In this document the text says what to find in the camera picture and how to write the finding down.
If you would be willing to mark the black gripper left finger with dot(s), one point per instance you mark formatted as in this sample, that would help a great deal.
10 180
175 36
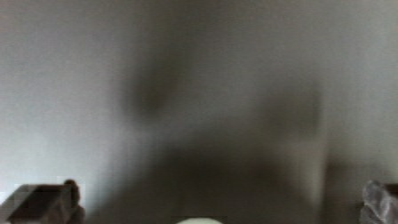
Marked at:
44 204

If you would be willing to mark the white cabinet body box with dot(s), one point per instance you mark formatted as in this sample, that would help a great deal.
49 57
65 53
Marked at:
207 105

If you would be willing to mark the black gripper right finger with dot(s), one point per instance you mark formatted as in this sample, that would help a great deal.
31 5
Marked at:
379 211

